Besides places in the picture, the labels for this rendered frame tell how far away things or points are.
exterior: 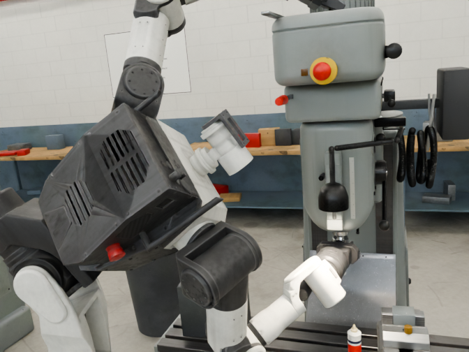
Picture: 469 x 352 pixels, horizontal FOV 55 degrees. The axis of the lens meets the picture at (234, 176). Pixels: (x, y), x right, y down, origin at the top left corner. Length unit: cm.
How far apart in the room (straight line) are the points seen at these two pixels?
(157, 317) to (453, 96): 246
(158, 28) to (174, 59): 492
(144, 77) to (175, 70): 506
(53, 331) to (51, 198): 32
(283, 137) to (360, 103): 401
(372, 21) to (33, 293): 94
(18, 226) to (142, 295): 224
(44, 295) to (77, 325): 10
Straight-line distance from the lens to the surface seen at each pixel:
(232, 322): 99
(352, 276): 180
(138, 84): 101
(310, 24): 108
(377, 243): 178
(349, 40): 107
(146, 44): 113
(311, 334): 161
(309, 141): 123
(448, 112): 150
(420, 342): 144
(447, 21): 552
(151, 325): 336
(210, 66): 589
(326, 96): 117
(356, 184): 124
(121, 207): 82
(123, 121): 86
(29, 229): 106
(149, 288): 319
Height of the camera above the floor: 178
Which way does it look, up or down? 13 degrees down
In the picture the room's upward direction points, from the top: 5 degrees counter-clockwise
